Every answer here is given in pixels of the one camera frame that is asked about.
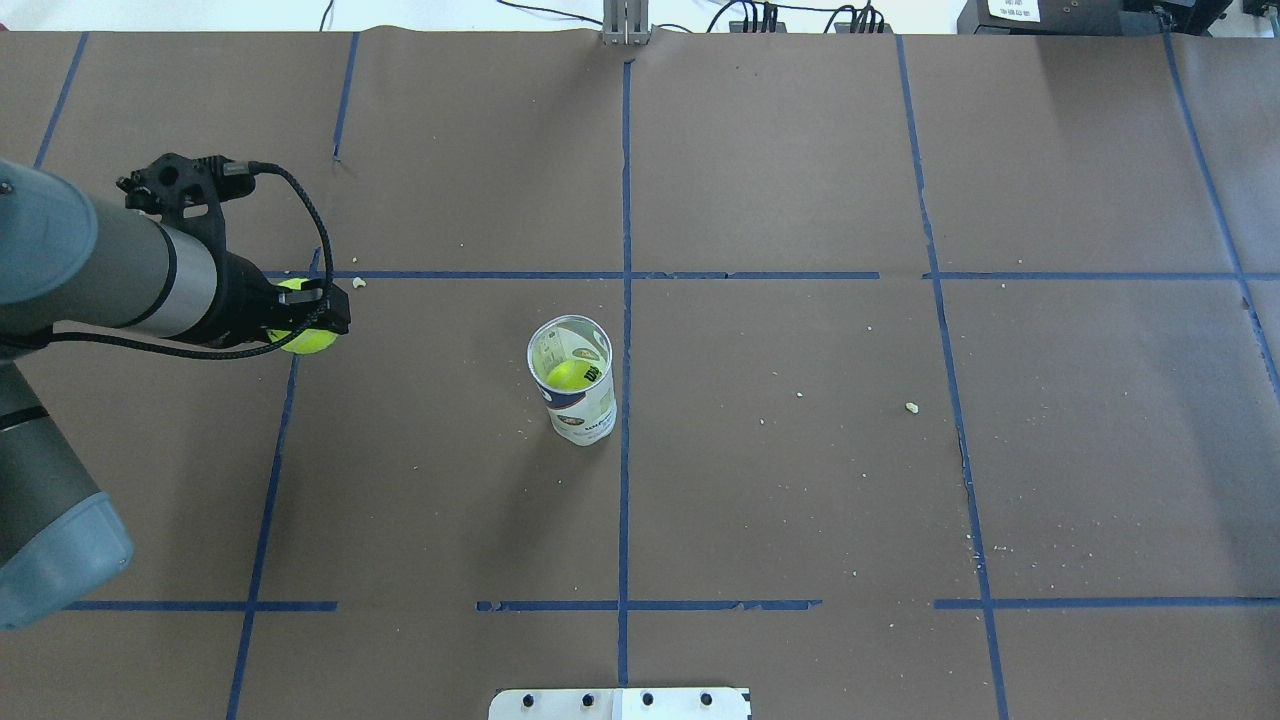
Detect far black orange connector box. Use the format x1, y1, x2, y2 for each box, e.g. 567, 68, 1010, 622
726, 1, 786, 35

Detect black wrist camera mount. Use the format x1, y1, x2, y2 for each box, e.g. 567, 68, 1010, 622
115, 152, 256, 255

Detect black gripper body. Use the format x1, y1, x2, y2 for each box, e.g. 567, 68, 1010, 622
205, 254, 273, 348

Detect tennis ball inside can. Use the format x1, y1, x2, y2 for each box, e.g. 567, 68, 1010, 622
545, 357, 599, 395

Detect aluminium frame post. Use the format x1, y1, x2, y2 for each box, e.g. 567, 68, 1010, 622
600, 0, 653, 47

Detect clear tennis ball can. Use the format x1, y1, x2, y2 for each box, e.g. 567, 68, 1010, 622
526, 315, 618, 447

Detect black camera cable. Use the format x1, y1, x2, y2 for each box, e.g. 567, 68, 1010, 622
40, 161, 337, 361

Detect yellow tennis ball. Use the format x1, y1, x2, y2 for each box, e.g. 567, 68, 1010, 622
276, 278, 339, 355

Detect black computer box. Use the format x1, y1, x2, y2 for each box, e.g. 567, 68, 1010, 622
955, 1, 1231, 37

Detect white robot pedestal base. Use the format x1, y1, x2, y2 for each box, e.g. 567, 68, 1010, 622
488, 687, 753, 719

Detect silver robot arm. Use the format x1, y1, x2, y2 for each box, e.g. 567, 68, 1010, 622
1, 152, 351, 632

